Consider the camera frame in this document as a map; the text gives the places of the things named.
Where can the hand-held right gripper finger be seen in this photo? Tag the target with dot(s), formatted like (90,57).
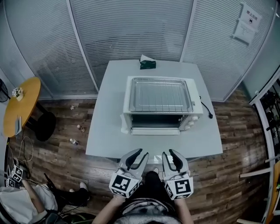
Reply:
(183,165)
(166,168)

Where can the white display shelf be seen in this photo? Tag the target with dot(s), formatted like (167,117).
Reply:
(271,118)

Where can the round wooden table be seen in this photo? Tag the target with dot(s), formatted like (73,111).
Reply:
(22,105)

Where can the white notice sheet with icon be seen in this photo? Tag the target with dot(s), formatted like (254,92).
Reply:
(251,15)

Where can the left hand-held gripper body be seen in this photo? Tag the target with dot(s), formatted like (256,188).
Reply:
(121,184)

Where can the light wooden frame stand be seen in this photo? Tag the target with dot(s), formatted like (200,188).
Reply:
(273,179)

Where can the person's right forearm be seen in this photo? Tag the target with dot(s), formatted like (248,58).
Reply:
(183,212)

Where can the clear plastic bottle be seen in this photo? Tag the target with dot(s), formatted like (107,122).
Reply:
(74,141)

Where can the person's black trousers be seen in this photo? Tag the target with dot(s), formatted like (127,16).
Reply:
(155,186)

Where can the person's left forearm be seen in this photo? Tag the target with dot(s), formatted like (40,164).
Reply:
(109,211)

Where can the silver metal baking tray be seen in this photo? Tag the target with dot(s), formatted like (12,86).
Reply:
(151,96)

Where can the white printed notice sheet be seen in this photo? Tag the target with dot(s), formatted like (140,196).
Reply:
(243,33)

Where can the dark green tissue box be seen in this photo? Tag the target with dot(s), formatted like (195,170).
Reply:
(148,65)

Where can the small brown bottles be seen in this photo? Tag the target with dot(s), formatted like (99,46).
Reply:
(81,128)

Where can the person's grey patterned top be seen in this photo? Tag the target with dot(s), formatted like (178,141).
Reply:
(148,212)

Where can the black floor fan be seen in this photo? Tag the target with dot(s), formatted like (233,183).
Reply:
(4,92)

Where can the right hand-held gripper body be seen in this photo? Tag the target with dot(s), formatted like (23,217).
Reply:
(180,187)

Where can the white toaster oven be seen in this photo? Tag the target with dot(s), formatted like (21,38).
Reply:
(197,107)

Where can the person's white shoe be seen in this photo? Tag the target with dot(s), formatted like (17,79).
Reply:
(155,170)

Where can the small white flower pot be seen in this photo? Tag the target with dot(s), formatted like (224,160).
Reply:
(18,95)

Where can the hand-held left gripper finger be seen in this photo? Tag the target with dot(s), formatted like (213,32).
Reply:
(141,169)
(125,159)

